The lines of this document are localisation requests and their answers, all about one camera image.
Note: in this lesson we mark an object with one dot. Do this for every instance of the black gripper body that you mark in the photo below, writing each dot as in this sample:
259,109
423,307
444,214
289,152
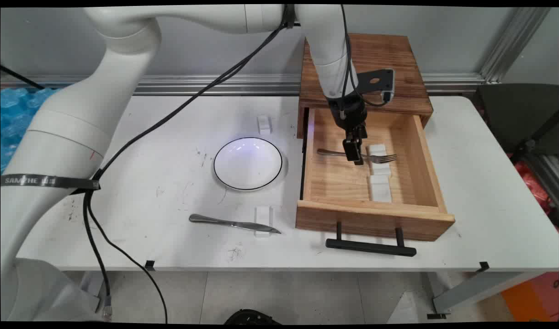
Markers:
348,113

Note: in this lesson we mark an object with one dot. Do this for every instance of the horizontal aluminium rail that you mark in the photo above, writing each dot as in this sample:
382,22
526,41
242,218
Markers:
215,84

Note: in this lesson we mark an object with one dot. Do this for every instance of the orange box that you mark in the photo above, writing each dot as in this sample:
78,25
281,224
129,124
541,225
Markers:
535,297

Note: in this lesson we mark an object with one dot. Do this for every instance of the black round floor object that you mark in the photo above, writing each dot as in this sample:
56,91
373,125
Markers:
252,317

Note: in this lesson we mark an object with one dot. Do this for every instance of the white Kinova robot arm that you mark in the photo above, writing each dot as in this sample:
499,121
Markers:
69,119

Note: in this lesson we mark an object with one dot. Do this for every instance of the silver table knife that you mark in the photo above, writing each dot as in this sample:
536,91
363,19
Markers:
206,220

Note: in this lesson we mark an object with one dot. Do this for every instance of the red bag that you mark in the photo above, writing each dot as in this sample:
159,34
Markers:
533,183

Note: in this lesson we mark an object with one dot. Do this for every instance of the dark wooden cabinet housing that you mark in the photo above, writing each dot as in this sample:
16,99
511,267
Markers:
380,55

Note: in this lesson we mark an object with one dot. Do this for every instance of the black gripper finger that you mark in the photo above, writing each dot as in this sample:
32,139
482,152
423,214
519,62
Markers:
351,148
361,133

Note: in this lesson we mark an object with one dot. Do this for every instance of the blue bubble wrap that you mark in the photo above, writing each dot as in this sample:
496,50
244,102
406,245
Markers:
14,109

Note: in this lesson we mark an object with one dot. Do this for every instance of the white floor sheet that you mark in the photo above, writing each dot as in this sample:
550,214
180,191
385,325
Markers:
405,310

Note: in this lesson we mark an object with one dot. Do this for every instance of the small white cutlery rest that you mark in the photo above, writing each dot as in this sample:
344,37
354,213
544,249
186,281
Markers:
380,189
264,124
263,215
380,170

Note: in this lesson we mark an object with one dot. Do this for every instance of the white plate with black rim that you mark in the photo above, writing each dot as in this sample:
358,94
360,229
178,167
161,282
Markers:
247,163

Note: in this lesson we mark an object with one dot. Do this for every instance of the aluminium frame beam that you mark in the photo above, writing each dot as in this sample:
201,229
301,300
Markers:
544,176

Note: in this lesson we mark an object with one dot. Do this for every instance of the grey table leg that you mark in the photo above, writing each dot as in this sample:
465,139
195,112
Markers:
93,285
471,290

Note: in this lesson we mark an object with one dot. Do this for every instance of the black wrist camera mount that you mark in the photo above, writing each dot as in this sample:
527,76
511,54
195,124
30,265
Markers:
383,81

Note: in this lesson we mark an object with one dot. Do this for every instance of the small black table clip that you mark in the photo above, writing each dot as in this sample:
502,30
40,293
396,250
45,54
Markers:
150,264
483,266

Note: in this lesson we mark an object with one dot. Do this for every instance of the slanted aluminium post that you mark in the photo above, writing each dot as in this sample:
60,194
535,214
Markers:
512,45

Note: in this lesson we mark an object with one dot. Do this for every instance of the silver fork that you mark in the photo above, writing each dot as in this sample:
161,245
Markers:
329,152

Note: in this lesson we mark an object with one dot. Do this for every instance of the light wooden drawer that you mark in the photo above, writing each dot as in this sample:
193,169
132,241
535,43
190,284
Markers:
366,219

